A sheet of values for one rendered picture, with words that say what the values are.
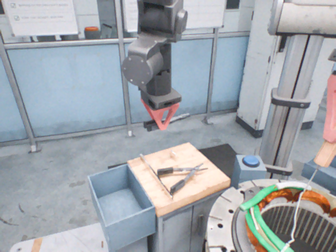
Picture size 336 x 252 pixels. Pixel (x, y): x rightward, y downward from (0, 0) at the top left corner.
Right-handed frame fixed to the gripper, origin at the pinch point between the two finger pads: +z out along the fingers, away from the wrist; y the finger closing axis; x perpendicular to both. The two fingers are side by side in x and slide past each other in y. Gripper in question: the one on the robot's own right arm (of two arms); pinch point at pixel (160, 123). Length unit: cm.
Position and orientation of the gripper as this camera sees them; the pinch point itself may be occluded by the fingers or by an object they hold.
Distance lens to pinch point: 59.0
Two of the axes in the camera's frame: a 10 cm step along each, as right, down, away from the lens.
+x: 8.8, -2.7, 3.8
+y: 4.7, 5.0, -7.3
